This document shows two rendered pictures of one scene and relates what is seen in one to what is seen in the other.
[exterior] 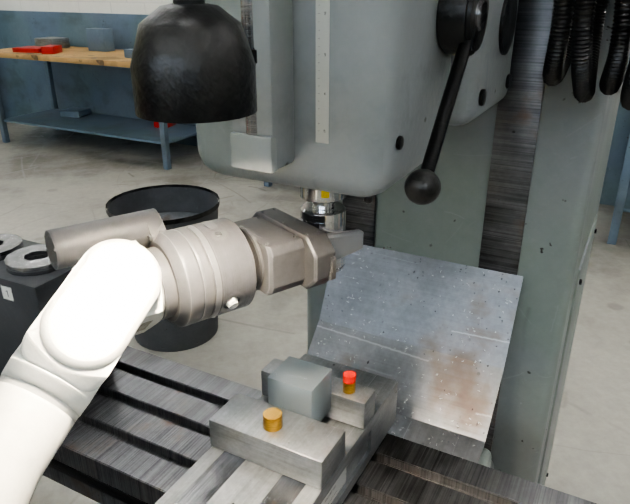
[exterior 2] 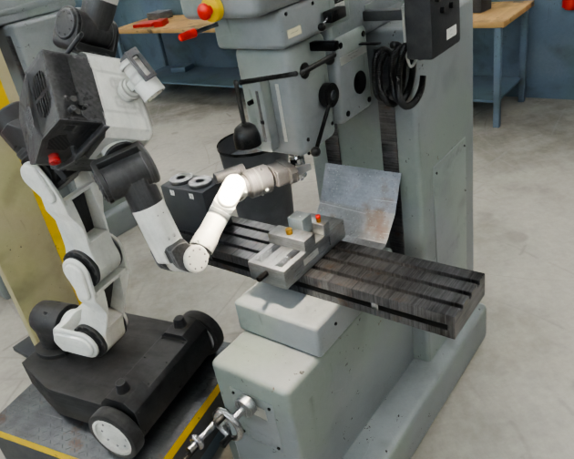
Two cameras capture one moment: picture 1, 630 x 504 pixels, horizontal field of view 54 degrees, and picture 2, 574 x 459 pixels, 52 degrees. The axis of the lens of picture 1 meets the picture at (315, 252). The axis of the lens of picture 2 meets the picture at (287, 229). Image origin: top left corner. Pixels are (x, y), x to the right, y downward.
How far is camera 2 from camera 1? 1.22 m
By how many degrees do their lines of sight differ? 13
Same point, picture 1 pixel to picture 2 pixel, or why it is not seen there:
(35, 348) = (216, 203)
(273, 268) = (279, 178)
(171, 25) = (240, 131)
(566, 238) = (414, 155)
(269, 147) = (271, 145)
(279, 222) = (281, 163)
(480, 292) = (384, 181)
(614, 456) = (545, 280)
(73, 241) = (220, 175)
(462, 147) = (368, 119)
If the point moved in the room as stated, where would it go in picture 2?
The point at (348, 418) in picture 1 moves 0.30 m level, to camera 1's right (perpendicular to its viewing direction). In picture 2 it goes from (319, 231) to (410, 226)
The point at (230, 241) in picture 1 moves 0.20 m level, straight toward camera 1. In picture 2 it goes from (264, 171) to (261, 201)
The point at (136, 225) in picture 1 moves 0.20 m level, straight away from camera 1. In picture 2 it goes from (237, 168) to (232, 146)
